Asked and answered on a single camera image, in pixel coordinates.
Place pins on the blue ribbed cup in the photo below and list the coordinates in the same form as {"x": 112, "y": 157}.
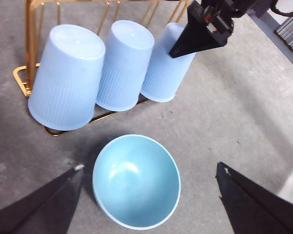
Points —
{"x": 66, "y": 80}
{"x": 123, "y": 68}
{"x": 161, "y": 78}

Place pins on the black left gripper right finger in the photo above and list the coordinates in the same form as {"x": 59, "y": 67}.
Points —
{"x": 254, "y": 209}

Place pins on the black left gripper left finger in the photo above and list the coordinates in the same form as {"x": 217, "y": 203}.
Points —
{"x": 39, "y": 212}

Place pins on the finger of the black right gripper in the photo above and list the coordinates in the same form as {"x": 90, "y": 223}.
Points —
{"x": 197, "y": 41}

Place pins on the light blue bowl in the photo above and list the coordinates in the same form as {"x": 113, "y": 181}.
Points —
{"x": 136, "y": 182}

